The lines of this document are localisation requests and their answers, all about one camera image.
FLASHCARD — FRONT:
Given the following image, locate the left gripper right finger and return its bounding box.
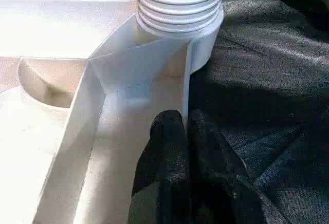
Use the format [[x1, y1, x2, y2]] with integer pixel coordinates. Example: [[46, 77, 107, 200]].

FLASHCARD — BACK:
[[189, 109, 275, 224]]

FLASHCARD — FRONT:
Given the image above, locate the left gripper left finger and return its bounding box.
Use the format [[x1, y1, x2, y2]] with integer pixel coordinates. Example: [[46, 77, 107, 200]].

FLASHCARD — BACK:
[[131, 109, 191, 224]]

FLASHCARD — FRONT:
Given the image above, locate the white plastic table leg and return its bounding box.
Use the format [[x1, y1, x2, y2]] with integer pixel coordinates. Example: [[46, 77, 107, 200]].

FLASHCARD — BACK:
[[135, 0, 226, 34]]

